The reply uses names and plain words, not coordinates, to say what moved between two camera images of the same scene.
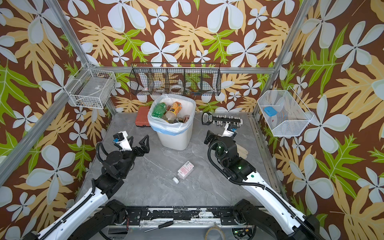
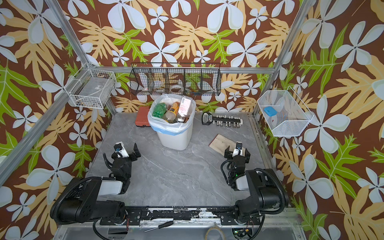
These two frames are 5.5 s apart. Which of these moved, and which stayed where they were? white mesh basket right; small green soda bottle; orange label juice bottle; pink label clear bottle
Moved: pink label clear bottle
Stayed: orange label juice bottle; small green soda bottle; white mesh basket right
